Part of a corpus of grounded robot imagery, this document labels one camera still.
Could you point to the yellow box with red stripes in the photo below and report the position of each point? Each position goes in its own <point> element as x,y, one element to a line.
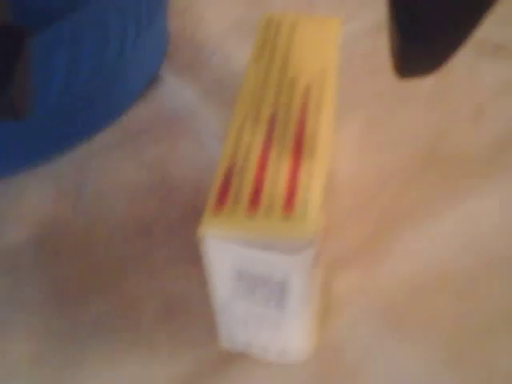
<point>272,160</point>

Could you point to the blue round container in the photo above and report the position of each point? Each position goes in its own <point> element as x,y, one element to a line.
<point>80,68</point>

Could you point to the white creased table cloth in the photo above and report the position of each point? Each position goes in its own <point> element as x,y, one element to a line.
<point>400,240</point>

